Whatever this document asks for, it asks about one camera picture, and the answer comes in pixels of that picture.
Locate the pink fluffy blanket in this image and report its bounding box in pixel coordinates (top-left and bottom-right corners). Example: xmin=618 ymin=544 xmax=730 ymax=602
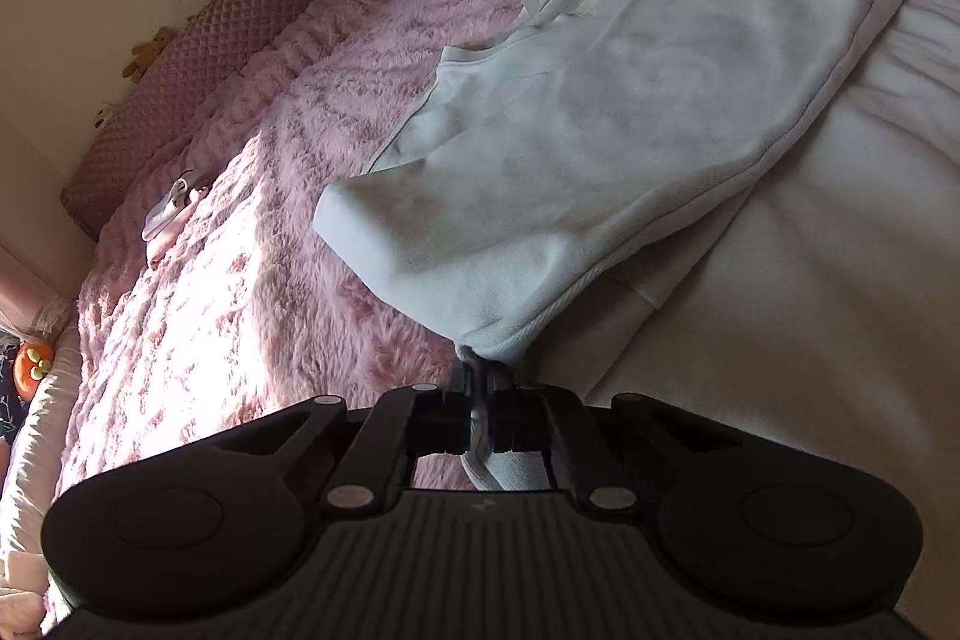
xmin=52 ymin=0 xmax=863 ymax=495

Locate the orange plush toy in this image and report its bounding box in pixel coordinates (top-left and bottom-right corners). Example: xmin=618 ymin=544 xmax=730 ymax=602
xmin=13 ymin=340 xmax=56 ymax=398

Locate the brown teddy bear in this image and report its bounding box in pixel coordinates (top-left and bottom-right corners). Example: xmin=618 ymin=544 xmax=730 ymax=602
xmin=122 ymin=28 xmax=179 ymax=83

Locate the white quilt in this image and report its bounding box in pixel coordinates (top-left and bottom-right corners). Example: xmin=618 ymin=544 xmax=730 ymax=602
xmin=0 ymin=325 xmax=85 ymax=611

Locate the small white baby garment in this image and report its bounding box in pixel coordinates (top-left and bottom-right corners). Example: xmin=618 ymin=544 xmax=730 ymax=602
xmin=141 ymin=167 xmax=215 ymax=245

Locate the pink pillow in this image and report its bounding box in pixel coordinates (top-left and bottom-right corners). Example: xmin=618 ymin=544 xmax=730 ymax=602
xmin=0 ymin=554 xmax=47 ymax=640

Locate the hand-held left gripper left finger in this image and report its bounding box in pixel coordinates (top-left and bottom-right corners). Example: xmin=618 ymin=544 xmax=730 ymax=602
xmin=281 ymin=361 xmax=482 ymax=515

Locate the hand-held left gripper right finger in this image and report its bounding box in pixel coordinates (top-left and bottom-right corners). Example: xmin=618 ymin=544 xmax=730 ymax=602
xmin=480 ymin=364 xmax=722 ymax=515

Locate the white printed sweatshirt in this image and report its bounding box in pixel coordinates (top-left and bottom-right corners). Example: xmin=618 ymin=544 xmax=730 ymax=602
xmin=311 ymin=0 xmax=923 ymax=492

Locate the dark blue patterned cloth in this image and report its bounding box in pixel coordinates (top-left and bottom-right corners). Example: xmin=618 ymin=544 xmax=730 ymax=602
xmin=0 ymin=340 xmax=25 ymax=450

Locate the pink quilted headboard cushion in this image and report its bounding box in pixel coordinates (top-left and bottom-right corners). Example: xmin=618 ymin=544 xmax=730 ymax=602
xmin=60 ymin=0 xmax=428 ymax=244

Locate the pink curtain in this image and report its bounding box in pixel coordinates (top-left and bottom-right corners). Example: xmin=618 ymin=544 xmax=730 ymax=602
xmin=0 ymin=241 xmax=77 ymax=341

